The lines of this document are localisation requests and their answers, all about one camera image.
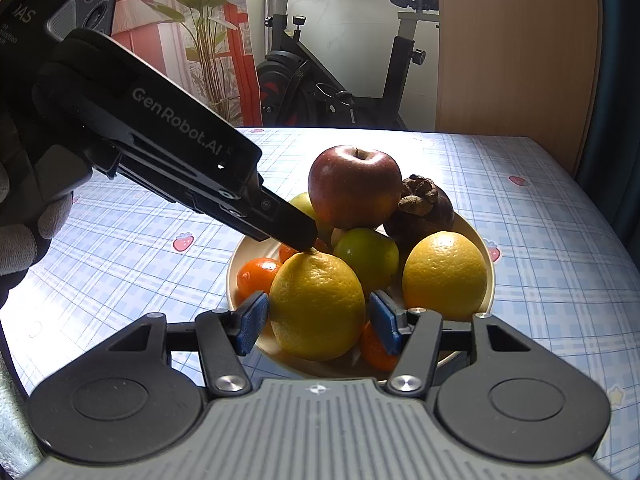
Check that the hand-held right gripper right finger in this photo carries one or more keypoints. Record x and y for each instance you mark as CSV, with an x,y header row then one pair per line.
x,y
385,327

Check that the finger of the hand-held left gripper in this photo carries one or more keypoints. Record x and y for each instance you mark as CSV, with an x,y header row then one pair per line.
x,y
290,225

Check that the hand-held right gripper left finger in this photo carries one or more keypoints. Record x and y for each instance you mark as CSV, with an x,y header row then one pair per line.
x,y
252,325

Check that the orange tangerine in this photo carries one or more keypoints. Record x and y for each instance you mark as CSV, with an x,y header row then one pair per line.
x,y
255,277
288,253
374,351

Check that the cream plate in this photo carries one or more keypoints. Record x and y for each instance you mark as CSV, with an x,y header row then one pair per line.
x,y
280,356

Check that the yellow lemon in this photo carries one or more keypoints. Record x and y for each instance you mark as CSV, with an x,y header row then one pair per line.
x,y
317,305

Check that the green plum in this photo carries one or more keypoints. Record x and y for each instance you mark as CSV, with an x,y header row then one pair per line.
x,y
301,204
367,260

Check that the red apple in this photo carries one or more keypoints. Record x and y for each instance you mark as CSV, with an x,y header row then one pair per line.
x,y
352,185

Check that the round yellow orange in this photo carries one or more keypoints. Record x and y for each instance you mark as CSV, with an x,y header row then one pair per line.
x,y
445,277

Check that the dark purple mangosteen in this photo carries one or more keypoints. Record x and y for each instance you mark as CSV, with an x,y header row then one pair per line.
x,y
422,215

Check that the person's left hand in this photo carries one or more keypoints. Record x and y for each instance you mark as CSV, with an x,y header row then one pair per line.
x,y
25,210

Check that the black exercise bike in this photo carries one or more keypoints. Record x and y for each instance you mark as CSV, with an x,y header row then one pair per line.
x,y
280,75

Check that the grey fluffy rug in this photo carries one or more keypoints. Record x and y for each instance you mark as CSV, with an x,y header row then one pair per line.
x,y
12,420

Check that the dark blue curtain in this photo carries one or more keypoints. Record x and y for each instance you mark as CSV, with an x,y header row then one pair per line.
x,y
615,110

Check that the wall poster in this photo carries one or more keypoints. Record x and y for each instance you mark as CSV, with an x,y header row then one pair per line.
x,y
150,35

